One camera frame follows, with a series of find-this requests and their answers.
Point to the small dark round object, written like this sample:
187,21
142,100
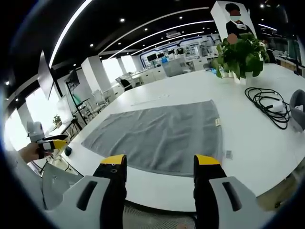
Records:
68,151

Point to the white power adapter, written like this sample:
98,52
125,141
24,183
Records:
277,106

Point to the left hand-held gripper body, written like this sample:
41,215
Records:
35,133

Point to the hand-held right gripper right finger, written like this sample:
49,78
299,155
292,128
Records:
214,190

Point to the green potted plant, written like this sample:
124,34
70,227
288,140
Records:
241,57

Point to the black tripod stand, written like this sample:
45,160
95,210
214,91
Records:
76,105

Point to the white office chair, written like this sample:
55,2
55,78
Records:
100,97

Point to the person's left hand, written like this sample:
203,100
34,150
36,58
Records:
32,151

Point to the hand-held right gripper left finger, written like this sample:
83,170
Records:
108,188

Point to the white table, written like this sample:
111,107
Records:
250,143

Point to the small card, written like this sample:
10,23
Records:
228,154

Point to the grey towel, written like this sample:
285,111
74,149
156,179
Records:
157,138

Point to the grey chair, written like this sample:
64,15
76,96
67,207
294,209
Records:
58,188

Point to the grey felt basket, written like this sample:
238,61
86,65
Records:
297,107

